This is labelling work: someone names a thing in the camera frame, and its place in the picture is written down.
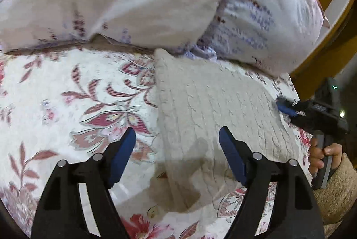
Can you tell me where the beige knitted sweater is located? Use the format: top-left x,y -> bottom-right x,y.
154,49 -> 300,212

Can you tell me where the beige fleece sleeve forearm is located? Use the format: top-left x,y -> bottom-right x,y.
313,153 -> 357,238

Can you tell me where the right hand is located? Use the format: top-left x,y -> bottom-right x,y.
309,137 -> 343,176

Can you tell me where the lavender print pillow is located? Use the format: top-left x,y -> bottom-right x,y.
197,0 -> 329,76

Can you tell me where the floral quilted bedspread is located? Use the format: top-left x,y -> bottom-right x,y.
1,46 -> 309,238

